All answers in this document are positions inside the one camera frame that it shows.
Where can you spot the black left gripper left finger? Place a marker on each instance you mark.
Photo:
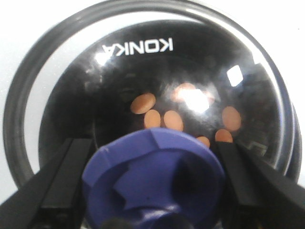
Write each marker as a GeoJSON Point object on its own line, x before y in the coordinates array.
{"type": "Point", "coordinates": [52, 198]}

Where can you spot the dark blue saucepan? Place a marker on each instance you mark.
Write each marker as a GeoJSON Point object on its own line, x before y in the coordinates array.
{"type": "Point", "coordinates": [294, 165]}

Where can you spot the orange ham slice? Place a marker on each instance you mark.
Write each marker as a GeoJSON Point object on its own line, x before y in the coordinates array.
{"type": "Point", "coordinates": [173, 120]}
{"type": "Point", "coordinates": [223, 135]}
{"type": "Point", "coordinates": [231, 118]}
{"type": "Point", "coordinates": [152, 119]}
{"type": "Point", "coordinates": [204, 140]}
{"type": "Point", "coordinates": [181, 91]}
{"type": "Point", "coordinates": [143, 103]}

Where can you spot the glass lid blue knob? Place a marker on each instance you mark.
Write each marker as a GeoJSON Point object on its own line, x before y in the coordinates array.
{"type": "Point", "coordinates": [79, 80]}

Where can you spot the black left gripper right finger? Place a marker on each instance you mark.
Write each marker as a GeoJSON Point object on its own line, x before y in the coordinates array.
{"type": "Point", "coordinates": [257, 196]}

